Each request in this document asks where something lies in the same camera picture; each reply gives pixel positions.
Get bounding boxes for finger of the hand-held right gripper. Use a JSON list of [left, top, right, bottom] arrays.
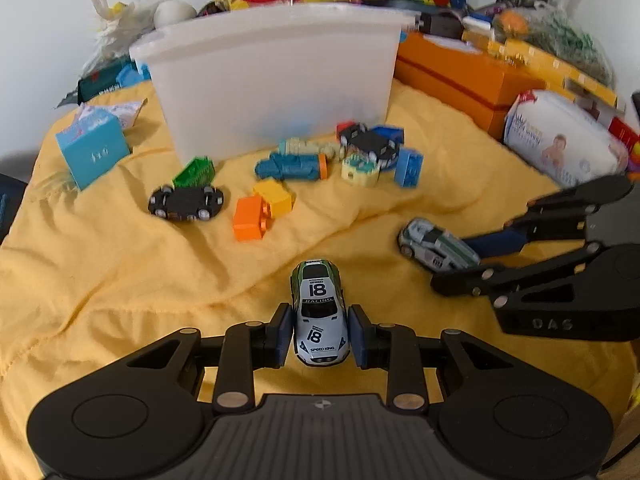
[[431, 242, 603, 297], [465, 175, 635, 263]]

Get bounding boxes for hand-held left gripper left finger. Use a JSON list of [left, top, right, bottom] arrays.
[[127, 302, 293, 413]]

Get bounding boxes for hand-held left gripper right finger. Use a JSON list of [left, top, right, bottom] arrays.
[[347, 304, 511, 413]]

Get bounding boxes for green and white toy car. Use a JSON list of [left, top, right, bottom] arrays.
[[291, 259, 351, 368]]

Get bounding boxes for red green white toy car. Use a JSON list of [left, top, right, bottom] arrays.
[[398, 217, 482, 273]]

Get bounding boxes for blue toy vehicle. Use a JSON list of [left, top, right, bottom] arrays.
[[254, 152, 328, 182]]

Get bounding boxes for white plastic bin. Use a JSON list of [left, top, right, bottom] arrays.
[[116, 2, 417, 161]]

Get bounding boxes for blue toy brick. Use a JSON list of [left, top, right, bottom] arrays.
[[372, 125, 405, 148], [393, 147, 425, 190]]

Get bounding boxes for orange toy brick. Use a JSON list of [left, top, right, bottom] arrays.
[[233, 195, 273, 242]]

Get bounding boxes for white baby wipes packet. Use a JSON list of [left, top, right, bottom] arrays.
[[502, 89, 630, 186]]

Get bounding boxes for long yellow toy brick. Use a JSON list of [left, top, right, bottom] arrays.
[[252, 178, 296, 220]]

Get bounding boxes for cream toy piece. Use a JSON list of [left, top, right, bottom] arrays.
[[341, 154, 381, 188]]

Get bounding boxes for dark green toy car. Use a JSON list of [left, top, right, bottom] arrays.
[[340, 122, 401, 168]]

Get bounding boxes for black toy car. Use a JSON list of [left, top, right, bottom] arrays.
[[147, 184, 224, 222]]

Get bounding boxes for orange box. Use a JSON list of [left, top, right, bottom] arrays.
[[395, 32, 561, 141]]

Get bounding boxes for small green toy brick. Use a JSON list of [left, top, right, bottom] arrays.
[[172, 156, 217, 191]]

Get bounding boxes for beige toy vehicle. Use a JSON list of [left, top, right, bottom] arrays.
[[277, 137, 346, 161]]

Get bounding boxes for yellow flat box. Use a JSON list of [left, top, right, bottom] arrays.
[[462, 30, 626, 111]]

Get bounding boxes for yellow blanket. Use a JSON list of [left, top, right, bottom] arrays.
[[0, 80, 631, 480]]

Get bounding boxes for net bag with green toys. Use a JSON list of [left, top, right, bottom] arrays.
[[492, 2, 616, 86]]

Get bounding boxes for black charger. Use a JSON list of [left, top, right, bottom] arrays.
[[415, 10, 466, 38]]

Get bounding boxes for light blue carton box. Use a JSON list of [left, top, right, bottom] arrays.
[[55, 112, 132, 191]]

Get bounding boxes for pale printed paper box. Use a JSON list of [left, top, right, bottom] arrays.
[[82, 101, 146, 131]]

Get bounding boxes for dark blue backpack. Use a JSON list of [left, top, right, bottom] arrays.
[[0, 172, 26, 241]]

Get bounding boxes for dark green box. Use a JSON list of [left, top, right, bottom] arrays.
[[55, 57, 136, 108]]

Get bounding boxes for white plastic bag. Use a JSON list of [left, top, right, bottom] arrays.
[[82, 0, 166, 76]]

